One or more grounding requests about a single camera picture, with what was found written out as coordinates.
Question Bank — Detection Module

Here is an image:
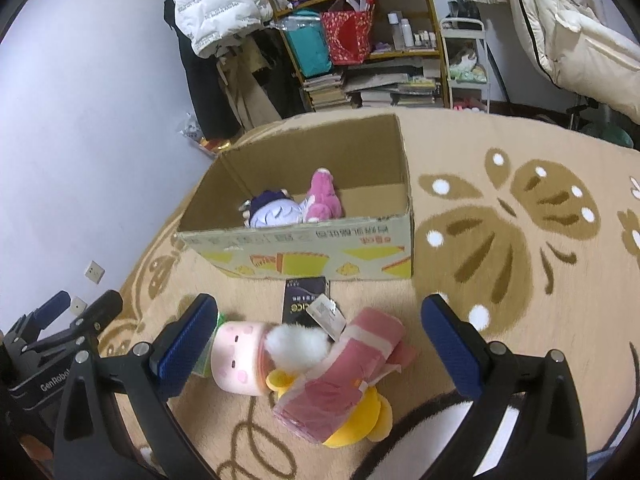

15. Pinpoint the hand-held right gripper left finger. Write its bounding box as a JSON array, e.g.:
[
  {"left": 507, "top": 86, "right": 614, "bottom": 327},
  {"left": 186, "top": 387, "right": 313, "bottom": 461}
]
[{"left": 52, "top": 293, "right": 219, "bottom": 480}]

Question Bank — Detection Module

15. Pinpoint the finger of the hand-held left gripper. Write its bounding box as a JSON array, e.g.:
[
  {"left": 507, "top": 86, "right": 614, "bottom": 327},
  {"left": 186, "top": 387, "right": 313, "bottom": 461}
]
[
  {"left": 17, "top": 290, "right": 72, "bottom": 334},
  {"left": 22, "top": 290, "right": 124, "bottom": 357}
]

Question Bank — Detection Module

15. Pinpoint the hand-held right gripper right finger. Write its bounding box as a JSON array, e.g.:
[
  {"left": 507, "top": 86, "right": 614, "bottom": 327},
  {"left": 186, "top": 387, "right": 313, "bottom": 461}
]
[{"left": 421, "top": 294, "right": 588, "bottom": 480}]

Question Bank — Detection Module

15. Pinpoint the pink round face plush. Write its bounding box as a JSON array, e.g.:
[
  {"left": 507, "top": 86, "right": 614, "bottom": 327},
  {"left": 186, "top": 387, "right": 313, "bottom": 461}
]
[{"left": 193, "top": 312, "right": 281, "bottom": 397}]

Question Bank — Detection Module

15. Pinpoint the white fluffy plush ball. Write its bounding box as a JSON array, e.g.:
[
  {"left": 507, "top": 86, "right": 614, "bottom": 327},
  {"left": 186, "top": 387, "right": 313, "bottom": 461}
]
[{"left": 265, "top": 324, "right": 337, "bottom": 374}]

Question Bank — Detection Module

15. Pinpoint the small black box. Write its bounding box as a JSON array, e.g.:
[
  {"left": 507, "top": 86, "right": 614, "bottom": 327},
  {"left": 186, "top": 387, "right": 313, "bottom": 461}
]
[{"left": 282, "top": 276, "right": 332, "bottom": 327}]

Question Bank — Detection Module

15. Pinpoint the pink packaged blanket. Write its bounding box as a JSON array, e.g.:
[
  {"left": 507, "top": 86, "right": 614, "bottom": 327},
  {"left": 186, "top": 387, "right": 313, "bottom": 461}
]
[{"left": 272, "top": 306, "right": 419, "bottom": 446}]

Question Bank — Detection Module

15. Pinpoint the printed cardboard box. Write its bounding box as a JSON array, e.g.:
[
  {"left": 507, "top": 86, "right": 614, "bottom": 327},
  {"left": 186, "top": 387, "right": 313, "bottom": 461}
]
[{"left": 175, "top": 113, "right": 414, "bottom": 281}]

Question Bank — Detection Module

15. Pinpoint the purple-haired plush doll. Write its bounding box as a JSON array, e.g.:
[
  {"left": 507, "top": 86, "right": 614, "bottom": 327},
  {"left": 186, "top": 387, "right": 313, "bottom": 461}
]
[{"left": 239, "top": 188, "right": 307, "bottom": 230}]

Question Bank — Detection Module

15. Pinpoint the pink plush toy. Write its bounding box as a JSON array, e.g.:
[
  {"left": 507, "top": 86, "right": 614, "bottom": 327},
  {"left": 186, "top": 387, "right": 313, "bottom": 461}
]
[{"left": 302, "top": 167, "right": 346, "bottom": 224}]

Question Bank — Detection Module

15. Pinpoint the bag of small trinkets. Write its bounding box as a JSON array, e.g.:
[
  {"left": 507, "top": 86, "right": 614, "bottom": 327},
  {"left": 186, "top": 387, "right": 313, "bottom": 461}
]
[{"left": 177, "top": 112, "right": 236, "bottom": 154}]

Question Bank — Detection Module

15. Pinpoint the black coat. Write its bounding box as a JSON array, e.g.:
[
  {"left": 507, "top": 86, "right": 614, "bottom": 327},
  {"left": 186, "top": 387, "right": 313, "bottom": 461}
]
[{"left": 164, "top": 0, "right": 242, "bottom": 139}]

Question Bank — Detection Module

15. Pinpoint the beige coat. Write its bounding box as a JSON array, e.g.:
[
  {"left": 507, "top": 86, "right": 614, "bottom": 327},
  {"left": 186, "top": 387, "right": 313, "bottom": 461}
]
[{"left": 217, "top": 39, "right": 287, "bottom": 132}]

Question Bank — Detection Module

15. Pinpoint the stack of magazines and papers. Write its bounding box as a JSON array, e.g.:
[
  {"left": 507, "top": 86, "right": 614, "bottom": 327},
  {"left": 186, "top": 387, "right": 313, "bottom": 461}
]
[{"left": 344, "top": 57, "right": 444, "bottom": 109}]

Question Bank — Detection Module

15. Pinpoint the green bag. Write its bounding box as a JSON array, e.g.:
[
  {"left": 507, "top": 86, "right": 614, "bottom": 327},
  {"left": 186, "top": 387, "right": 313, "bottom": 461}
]
[{"left": 584, "top": 119, "right": 636, "bottom": 149}]

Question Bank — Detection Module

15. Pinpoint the white trolley cart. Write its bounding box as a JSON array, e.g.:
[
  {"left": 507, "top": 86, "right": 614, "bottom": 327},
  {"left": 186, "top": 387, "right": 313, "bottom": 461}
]
[{"left": 439, "top": 16, "right": 494, "bottom": 114}]

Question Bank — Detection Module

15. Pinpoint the stack of books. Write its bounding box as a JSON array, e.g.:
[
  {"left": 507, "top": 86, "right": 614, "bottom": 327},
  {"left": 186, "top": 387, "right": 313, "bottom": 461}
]
[{"left": 300, "top": 72, "right": 352, "bottom": 112}]

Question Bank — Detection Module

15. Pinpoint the row of small white bottles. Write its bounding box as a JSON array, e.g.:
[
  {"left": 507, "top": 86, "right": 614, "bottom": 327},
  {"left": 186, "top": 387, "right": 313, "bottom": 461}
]
[{"left": 387, "top": 12, "right": 439, "bottom": 52}]

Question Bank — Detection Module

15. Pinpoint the teal bag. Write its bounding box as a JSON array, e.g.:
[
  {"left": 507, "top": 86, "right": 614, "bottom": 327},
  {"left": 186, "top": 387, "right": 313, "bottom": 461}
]
[{"left": 279, "top": 10, "right": 335, "bottom": 79}]

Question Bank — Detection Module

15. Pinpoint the white puffer jacket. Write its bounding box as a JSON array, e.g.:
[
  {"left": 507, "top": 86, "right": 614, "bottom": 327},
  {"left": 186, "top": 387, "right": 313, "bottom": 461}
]
[{"left": 172, "top": 0, "right": 275, "bottom": 59}]

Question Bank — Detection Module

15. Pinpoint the red patterned bag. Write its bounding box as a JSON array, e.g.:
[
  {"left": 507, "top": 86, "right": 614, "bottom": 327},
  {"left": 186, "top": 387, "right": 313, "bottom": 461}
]
[{"left": 320, "top": 0, "right": 376, "bottom": 66}]

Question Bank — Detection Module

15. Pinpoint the cream quilt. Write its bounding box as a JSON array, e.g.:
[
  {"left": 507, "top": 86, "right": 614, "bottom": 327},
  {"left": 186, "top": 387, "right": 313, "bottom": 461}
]
[{"left": 500, "top": 0, "right": 640, "bottom": 124}]

